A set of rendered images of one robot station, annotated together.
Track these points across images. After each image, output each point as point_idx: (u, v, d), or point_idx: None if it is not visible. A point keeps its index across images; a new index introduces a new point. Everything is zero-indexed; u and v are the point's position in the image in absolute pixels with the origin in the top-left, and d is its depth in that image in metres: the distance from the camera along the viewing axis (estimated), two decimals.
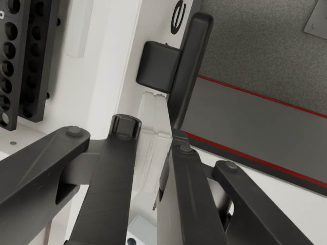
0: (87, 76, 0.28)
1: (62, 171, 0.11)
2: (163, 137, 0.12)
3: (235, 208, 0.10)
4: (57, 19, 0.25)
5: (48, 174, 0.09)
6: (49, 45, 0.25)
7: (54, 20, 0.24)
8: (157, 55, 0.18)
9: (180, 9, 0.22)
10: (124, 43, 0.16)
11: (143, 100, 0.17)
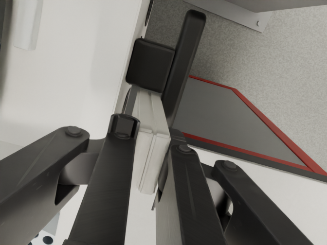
0: (42, 70, 0.25)
1: (61, 171, 0.11)
2: (162, 137, 0.12)
3: (235, 207, 0.10)
4: (5, 6, 0.21)
5: (47, 174, 0.09)
6: None
7: (2, 7, 0.21)
8: (150, 54, 0.17)
9: (152, 0, 0.21)
10: (122, 44, 0.15)
11: (138, 99, 0.17)
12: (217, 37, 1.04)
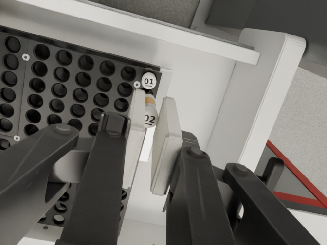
0: (150, 170, 0.36)
1: (50, 169, 0.11)
2: (174, 139, 0.13)
3: (245, 210, 0.10)
4: None
5: (37, 172, 0.09)
6: None
7: None
8: None
9: None
10: None
11: (134, 98, 0.17)
12: None
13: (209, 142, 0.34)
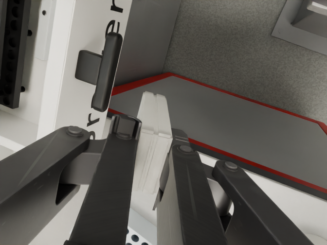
0: None
1: (62, 171, 0.11)
2: (163, 137, 0.12)
3: (235, 208, 0.10)
4: (27, 32, 0.34)
5: (48, 174, 0.09)
6: (21, 51, 0.34)
7: (25, 32, 0.33)
8: (86, 60, 0.27)
9: (113, 26, 0.31)
10: (62, 52, 0.25)
11: (143, 100, 0.17)
12: (305, 70, 1.04)
13: None
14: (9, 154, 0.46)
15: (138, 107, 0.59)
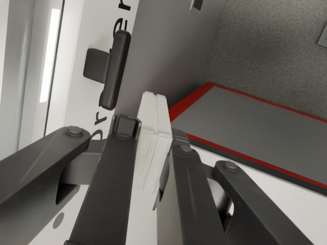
0: None
1: (62, 171, 0.11)
2: (163, 137, 0.12)
3: (235, 208, 0.10)
4: None
5: (48, 174, 0.09)
6: None
7: None
8: (95, 58, 0.27)
9: (121, 24, 0.31)
10: (70, 50, 0.25)
11: (143, 100, 0.17)
12: None
13: None
14: None
15: (208, 129, 0.56)
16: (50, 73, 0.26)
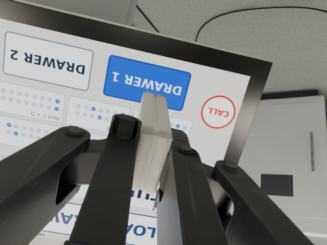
0: None
1: (62, 171, 0.11)
2: (163, 137, 0.12)
3: (235, 208, 0.10)
4: None
5: (48, 174, 0.09)
6: None
7: None
8: None
9: None
10: None
11: (143, 100, 0.17)
12: None
13: None
14: None
15: None
16: None
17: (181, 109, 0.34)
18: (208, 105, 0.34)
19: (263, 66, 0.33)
